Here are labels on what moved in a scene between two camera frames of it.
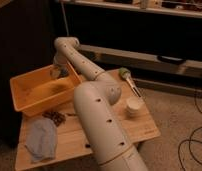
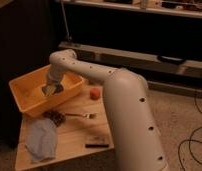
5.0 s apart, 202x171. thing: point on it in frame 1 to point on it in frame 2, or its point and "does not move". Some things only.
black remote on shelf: x=173 y=60 does not move
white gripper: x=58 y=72 to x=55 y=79
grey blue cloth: x=41 y=139 does not move
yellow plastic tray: x=37 y=91 does not move
